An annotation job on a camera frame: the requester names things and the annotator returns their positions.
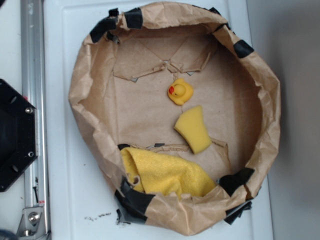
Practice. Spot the yellow rubber duck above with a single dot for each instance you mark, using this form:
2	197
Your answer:
180	91

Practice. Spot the brown paper bag bin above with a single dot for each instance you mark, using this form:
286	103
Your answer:
119	99

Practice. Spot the yellow sponge piece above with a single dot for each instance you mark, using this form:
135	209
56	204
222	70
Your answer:
190	125

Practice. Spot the yellow microfiber cloth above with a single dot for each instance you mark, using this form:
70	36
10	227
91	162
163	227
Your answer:
152	172

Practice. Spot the aluminium extrusion rail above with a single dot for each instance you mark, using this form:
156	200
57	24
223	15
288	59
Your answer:
36	177

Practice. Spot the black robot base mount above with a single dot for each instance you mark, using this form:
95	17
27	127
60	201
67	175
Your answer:
17	135

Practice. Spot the metal corner bracket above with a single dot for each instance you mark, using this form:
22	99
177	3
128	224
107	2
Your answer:
32	224

